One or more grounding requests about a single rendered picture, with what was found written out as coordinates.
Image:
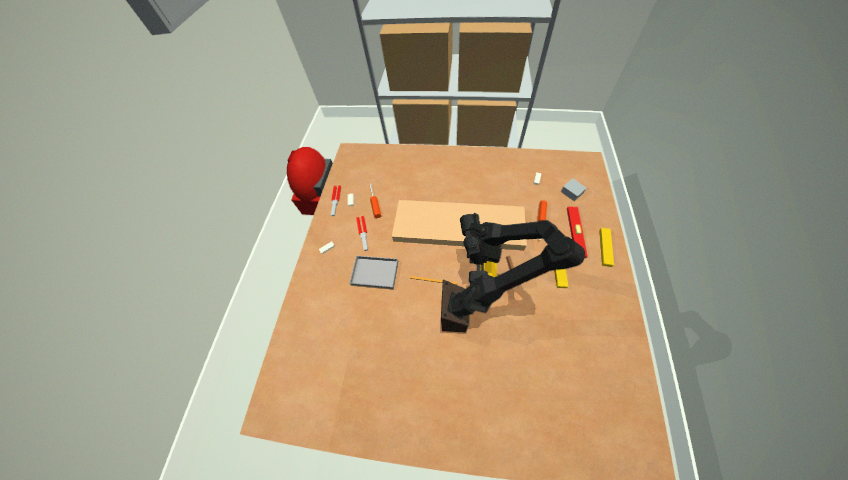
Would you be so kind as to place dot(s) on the red flat bar with yellow patch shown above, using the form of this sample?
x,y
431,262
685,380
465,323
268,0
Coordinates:
x,y
575,227

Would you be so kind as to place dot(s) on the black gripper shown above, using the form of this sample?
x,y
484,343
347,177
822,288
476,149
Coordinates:
x,y
478,260

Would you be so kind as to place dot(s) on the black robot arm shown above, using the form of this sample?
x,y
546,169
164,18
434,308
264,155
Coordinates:
x,y
561,252

